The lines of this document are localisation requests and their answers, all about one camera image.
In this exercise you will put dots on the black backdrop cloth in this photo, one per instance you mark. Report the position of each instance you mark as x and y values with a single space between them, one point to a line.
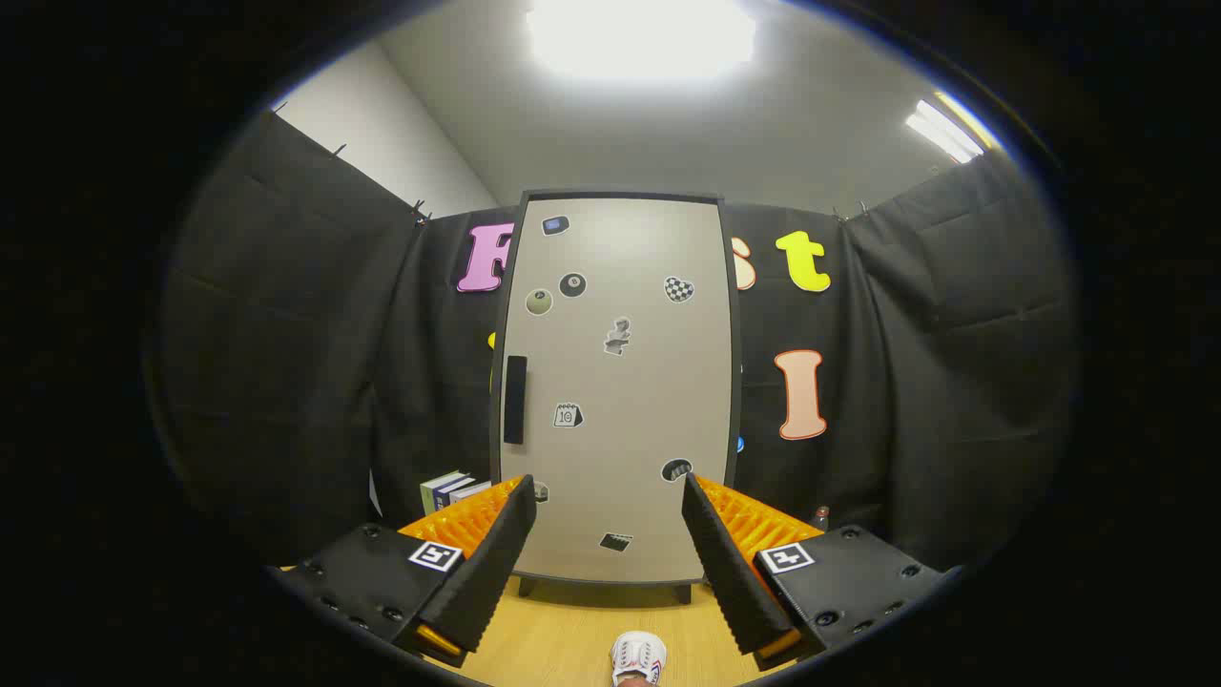
286 334

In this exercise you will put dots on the long ceiling strip light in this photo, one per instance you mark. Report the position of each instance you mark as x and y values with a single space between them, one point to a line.
944 129

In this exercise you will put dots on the grey shoe cabinet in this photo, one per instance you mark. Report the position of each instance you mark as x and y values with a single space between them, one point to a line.
734 382

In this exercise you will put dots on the square ceiling light panel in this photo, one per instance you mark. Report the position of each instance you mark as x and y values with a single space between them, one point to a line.
639 38

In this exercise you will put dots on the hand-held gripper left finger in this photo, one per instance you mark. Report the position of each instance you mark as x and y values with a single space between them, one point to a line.
496 558

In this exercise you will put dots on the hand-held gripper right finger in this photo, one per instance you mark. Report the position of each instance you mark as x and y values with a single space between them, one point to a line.
725 563

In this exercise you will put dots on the white canvas shoe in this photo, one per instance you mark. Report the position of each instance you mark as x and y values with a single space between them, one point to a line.
637 656

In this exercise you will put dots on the dark blue book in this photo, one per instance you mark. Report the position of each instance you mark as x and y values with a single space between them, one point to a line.
450 491

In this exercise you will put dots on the grey shoe cabinet door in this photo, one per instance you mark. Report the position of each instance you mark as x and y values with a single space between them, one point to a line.
630 429

